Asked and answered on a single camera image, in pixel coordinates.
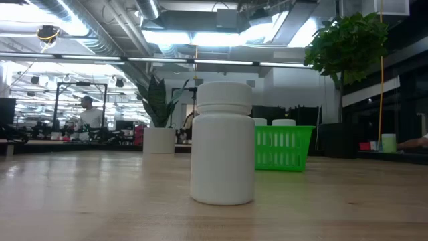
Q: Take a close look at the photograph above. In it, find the pale green cup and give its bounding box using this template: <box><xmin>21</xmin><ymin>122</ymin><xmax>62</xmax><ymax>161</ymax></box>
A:
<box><xmin>381</xmin><ymin>133</ymin><xmax>397</xmax><ymax>153</ymax></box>

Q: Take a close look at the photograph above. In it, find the leafy green tree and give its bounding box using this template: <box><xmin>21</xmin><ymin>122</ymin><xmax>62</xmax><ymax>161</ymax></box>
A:
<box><xmin>303</xmin><ymin>12</ymin><xmax>389</xmax><ymax>124</ymax></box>

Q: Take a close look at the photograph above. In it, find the black tripod stand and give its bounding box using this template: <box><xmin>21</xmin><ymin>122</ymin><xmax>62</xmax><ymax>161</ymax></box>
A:
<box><xmin>171</xmin><ymin>86</ymin><xmax>199</xmax><ymax>129</ymax></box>

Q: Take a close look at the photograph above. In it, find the white round planter pot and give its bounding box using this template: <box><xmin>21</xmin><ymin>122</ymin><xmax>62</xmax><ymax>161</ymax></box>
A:
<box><xmin>142</xmin><ymin>127</ymin><xmax>177</xmax><ymax>155</ymax></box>

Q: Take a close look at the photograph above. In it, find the green plastic basket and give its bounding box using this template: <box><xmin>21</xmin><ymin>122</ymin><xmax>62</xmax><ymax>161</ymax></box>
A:
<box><xmin>254</xmin><ymin>125</ymin><xmax>316</xmax><ymax>173</ymax></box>

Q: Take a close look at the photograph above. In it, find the person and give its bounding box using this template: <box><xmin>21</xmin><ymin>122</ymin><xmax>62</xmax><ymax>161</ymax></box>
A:
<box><xmin>180</xmin><ymin>112</ymin><xmax>195</xmax><ymax>141</ymax></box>
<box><xmin>74</xmin><ymin>96</ymin><xmax>104</xmax><ymax>141</ymax></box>

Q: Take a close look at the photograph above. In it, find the black table edge rail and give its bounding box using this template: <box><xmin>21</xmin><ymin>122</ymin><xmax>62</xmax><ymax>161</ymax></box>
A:
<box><xmin>0</xmin><ymin>142</ymin><xmax>192</xmax><ymax>155</ymax></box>

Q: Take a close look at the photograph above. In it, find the black metal frame rig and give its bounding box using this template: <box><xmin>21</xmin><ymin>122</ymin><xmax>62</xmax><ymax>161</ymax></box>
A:
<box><xmin>53</xmin><ymin>82</ymin><xmax>108</xmax><ymax>132</ymax></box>

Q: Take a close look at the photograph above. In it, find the person's hand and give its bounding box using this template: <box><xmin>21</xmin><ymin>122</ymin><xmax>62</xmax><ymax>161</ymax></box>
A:
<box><xmin>397</xmin><ymin>136</ymin><xmax>428</xmax><ymax>150</ymax></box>

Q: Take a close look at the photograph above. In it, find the snake plant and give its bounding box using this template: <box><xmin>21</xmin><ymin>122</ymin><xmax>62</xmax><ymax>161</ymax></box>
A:
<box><xmin>135</xmin><ymin>74</ymin><xmax>190</xmax><ymax>129</ymax></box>

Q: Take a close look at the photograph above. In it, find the black yellow cable reel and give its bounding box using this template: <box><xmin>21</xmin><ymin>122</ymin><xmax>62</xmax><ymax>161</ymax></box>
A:
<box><xmin>36</xmin><ymin>25</ymin><xmax>61</xmax><ymax>44</ymax></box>

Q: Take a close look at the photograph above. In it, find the long ceiling light rail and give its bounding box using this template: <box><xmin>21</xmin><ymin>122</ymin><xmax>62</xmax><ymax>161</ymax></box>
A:
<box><xmin>0</xmin><ymin>52</ymin><xmax>314</xmax><ymax>68</ymax></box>

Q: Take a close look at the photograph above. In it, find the black monitor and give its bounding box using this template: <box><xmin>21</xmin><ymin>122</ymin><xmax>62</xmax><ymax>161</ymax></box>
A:
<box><xmin>0</xmin><ymin>97</ymin><xmax>17</xmax><ymax>126</ymax></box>

